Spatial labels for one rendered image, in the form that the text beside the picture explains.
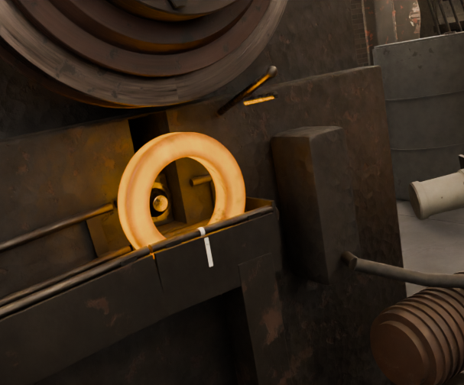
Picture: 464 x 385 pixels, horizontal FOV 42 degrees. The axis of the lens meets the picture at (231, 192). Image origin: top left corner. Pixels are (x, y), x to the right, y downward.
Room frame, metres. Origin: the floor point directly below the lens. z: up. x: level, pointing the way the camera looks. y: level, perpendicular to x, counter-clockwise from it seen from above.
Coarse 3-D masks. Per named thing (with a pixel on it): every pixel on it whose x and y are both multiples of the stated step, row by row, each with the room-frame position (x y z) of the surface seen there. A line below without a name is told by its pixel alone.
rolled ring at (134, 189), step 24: (144, 144) 0.78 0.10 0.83; (168, 144) 0.77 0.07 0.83; (192, 144) 0.79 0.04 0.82; (216, 144) 0.81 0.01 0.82; (144, 168) 0.75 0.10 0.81; (216, 168) 0.81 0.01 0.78; (120, 192) 0.75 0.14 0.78; (144, 192) 0.74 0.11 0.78; (216, 192) 0.83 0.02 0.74; (240, 192) 0.82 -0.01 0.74; (120, 216) 0.75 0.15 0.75; (144, 216) 0.74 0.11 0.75; (216, 216) 0.82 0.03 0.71; (144, 240) 0.74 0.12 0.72
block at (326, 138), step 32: (320, 128) 0.91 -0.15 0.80; (288, 160) 0.91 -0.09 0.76; (320, 160) 0.87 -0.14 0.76; (288, 192) 0.92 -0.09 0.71; (320, 192) 0.87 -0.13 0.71; (352, 192) 0.90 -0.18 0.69; (288, 224) 0.93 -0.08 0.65; (320, 224) 0.87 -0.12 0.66; (352, 224) 0.90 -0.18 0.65; (288, 256) 0.94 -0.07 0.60; (320, 256) 0.87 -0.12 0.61
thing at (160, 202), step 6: (156, 192) 0.86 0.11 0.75; (162, 192) 0.87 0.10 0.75; (150, 198) 0.86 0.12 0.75; (156, 198) 0.85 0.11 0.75; (162, 198) 0.86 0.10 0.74; (150, 204) 0.85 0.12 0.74; (156, 204) 0.85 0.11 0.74; (162, 204) 0.86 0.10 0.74; (150, 210) 0.85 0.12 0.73; (156, 210) 0.85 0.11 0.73; (162, 210) 0.86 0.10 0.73; (156, 216) 0.87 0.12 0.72
